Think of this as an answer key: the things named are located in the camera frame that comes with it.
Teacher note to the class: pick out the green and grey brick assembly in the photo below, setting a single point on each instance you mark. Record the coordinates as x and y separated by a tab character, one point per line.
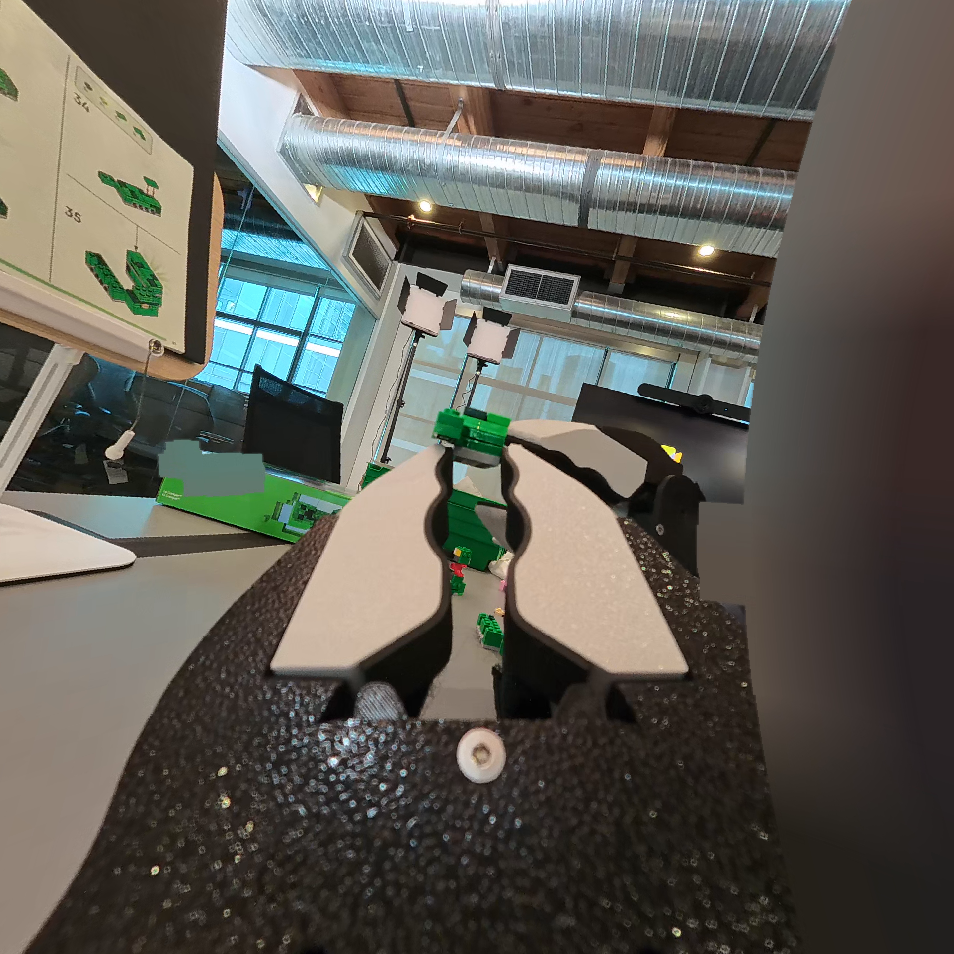
469	436

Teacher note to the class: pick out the black monitor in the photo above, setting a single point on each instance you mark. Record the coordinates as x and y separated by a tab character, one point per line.
715	454

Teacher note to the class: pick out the white plastic bag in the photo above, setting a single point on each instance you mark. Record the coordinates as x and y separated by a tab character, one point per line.
501	566

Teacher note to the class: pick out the thin silver ventilation duct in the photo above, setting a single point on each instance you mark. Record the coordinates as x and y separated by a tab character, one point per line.
656	320

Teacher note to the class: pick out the grey desk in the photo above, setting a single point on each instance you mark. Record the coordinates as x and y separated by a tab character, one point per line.
112	656

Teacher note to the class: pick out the small green brick assembly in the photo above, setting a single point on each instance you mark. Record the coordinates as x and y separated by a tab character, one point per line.
490	630

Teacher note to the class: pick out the white wall vent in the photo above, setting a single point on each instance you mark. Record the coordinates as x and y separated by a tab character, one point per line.
367	253

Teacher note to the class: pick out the medium silver ventilation duct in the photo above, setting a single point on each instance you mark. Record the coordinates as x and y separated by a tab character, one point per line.
484	171

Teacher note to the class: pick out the white duct vent grille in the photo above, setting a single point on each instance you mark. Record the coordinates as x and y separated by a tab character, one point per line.
538	287

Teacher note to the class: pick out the large studio light on stand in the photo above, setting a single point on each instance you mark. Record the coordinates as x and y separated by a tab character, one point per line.
427	305

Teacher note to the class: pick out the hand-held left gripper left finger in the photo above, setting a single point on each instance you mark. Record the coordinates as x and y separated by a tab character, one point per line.
373	581

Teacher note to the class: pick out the large green brick structure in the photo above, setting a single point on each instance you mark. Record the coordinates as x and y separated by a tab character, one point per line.
473	529

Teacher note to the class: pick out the small studio light on stand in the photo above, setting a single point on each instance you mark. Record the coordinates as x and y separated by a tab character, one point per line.
492	339

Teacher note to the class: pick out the largest silver ventilation duct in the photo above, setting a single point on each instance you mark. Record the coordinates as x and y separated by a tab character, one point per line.
559	45

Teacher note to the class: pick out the black conference camera bar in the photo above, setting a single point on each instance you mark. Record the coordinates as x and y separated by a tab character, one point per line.
697	402

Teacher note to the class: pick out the white stand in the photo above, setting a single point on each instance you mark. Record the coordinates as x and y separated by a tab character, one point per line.
37	536

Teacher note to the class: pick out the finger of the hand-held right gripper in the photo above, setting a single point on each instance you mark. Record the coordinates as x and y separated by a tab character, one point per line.
626	462
555	432

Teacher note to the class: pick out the small red green brick figure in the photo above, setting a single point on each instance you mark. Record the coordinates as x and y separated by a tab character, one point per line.
457	574

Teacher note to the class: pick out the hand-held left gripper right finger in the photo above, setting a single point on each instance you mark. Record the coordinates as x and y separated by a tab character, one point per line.
589	589

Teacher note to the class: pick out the green toy box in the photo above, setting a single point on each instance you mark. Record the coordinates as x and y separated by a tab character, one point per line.
291	507

